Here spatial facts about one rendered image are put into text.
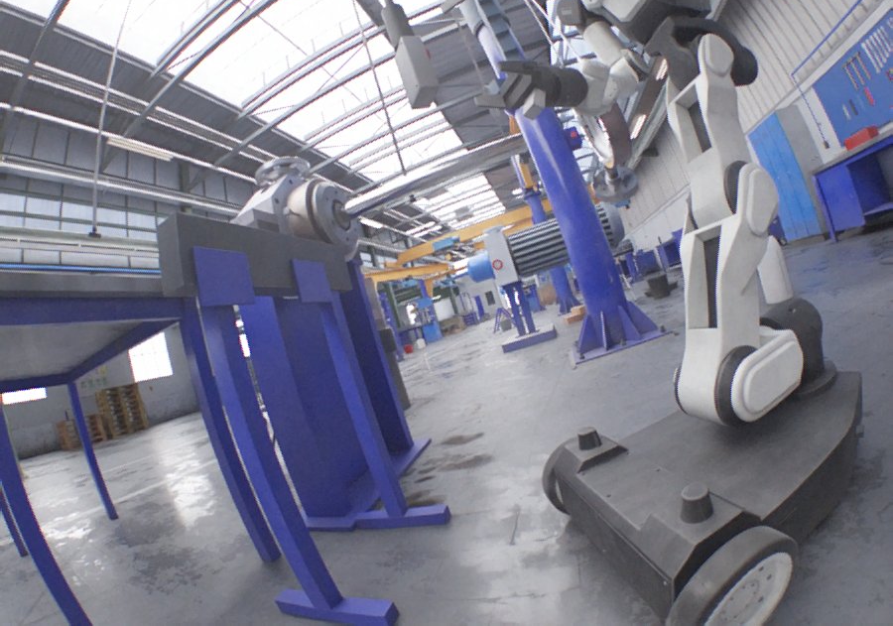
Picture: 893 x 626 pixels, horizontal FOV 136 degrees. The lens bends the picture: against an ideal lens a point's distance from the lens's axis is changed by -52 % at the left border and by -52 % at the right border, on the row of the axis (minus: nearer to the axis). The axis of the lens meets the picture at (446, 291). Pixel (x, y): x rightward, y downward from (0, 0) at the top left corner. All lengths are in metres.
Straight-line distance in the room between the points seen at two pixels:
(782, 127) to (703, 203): 4.95
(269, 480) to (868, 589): 1.00
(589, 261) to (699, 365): 2.13
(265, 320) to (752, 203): 1.32
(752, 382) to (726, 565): 0.31
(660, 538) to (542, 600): 0.31
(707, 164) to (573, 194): 2.11
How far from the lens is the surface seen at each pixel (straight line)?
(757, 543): 0.51
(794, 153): 5.66
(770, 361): 0.71
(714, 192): 0.77
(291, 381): 1.25
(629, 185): 1.57
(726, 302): 0.69
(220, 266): 0.75
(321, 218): 1.42
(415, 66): 0.64
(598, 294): 2.77
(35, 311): 0.99
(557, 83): 0.77
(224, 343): 0.73
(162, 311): 1.13
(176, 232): 0.73
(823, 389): 0.89
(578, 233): 2.79
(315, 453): 1.28
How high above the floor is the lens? 0.54
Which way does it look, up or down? 5 degrees up
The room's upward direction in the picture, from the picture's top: 17 degrees counter-clockwise
